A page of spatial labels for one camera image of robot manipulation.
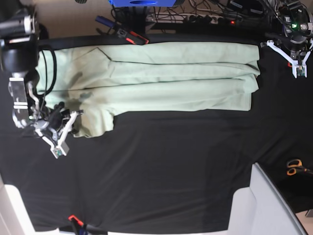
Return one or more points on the red clamp bottom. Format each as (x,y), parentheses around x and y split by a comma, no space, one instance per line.
(81,228)

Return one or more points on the white table frame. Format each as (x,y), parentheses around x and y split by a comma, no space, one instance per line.
(14,219)
(260,209)

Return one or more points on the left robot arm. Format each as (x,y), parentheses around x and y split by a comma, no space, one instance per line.
(294,19)

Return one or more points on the black table cloth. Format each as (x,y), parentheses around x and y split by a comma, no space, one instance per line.
(167,172)

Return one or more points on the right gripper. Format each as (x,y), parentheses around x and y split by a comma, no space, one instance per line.
(56,127)

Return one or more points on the light green T-shirt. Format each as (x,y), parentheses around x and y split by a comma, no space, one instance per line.
(106,81)

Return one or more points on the blue handled clamp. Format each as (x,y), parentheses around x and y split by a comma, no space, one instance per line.
(107,22)

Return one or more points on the red black clamp top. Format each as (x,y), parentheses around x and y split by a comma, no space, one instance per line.
(132,37)

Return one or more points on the orange handled scissors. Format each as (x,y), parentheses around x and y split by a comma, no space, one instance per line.
(295,166)

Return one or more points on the white table frame right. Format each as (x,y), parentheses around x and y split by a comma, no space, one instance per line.
(260,209)

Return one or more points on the blue box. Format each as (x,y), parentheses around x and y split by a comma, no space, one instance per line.
(137,3)

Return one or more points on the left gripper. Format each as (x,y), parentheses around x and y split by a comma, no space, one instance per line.
(295,53)

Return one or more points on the white table frame left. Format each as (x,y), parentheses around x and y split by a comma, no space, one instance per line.
(14,219)

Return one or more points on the white power strip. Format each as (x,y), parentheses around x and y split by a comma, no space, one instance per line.
(203,19)

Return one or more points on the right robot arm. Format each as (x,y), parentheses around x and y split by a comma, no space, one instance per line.
(19,56)

